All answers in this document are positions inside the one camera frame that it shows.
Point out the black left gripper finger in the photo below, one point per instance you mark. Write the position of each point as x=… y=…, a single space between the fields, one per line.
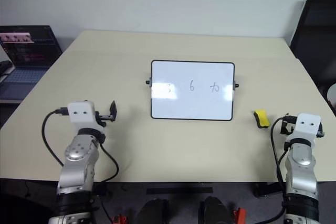
x=113 y=111

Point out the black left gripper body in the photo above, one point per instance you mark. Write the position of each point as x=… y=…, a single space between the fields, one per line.
x=101 y=117

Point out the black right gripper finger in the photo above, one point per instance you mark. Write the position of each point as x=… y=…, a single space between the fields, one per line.
x=283 y=129
x=320 y=131

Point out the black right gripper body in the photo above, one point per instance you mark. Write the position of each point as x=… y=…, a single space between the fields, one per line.
x=291 y=120

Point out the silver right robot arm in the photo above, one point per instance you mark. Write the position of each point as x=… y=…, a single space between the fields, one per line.
x=302 y=161

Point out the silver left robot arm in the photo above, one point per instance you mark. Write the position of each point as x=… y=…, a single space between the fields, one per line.
x=78 y=153

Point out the yellow and black eraser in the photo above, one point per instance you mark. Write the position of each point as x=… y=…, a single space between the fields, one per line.
x=262 y=117

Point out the white round object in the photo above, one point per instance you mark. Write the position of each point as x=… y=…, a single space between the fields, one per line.
x=333 y=95

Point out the black table leg foot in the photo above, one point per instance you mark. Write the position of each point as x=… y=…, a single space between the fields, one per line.
x=266 y=190

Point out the small black-framed whiteboard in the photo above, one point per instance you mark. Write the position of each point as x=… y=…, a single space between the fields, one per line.
x=193 y=90

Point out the black monitor screen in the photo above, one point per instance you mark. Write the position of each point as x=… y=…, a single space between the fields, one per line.
x=315 y=40

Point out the open blue laptop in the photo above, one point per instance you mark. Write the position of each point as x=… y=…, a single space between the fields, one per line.
x=26 y=51

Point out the dark rounded shape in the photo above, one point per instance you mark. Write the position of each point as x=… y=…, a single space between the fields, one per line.
x=216 y=211
x=153 y=212

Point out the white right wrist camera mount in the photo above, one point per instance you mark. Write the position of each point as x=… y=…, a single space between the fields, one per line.
x=305 y=127

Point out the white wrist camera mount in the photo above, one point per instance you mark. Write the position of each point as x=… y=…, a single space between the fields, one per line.
x=80 y=112
x=305 y=127

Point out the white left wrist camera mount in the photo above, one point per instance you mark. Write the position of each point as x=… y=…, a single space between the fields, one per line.
x=80 y=112

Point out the red orange bracket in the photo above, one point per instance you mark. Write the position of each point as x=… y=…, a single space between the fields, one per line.
x=239 y=214
x=120 y=219

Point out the black table frame bar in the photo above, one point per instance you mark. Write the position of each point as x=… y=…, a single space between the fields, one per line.
x=179 y=190

